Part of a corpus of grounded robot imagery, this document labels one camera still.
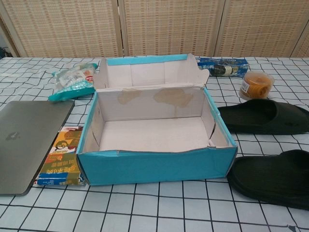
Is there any teal plastic snack bag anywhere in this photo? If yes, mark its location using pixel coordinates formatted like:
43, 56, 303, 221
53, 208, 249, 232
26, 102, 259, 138
47, 62, 99, 102

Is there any blue cookie package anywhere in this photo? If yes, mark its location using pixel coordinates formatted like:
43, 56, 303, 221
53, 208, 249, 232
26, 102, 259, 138
195, 57, 249, 78

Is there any colourful printed snack box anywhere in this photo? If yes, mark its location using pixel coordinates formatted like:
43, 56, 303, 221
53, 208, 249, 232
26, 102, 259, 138
35, 125, 87, 186

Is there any black slide sandal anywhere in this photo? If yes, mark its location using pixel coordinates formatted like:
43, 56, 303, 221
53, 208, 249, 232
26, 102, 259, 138
218, 98, 309, 135
226, 149, 309, 210

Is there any grey closed laptop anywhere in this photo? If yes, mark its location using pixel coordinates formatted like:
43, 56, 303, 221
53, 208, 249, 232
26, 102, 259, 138
0, 100, 75, 196

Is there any blue cardboard shoe box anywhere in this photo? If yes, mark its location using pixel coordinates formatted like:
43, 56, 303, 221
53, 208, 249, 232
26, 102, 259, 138
76, 53, 238, 187

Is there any dark object behind table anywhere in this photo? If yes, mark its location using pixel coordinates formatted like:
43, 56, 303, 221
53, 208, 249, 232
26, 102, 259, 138
0, 46, 12, 58

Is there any clear tub of rubber bands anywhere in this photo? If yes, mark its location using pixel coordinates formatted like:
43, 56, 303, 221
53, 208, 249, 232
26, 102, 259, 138
239, 71, 276, 100

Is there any bamboo folding screen panel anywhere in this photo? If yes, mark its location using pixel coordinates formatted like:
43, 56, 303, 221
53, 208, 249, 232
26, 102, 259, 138
119, 0, 225, 58
0, 0, 123, 58
214, 0, 309, 58

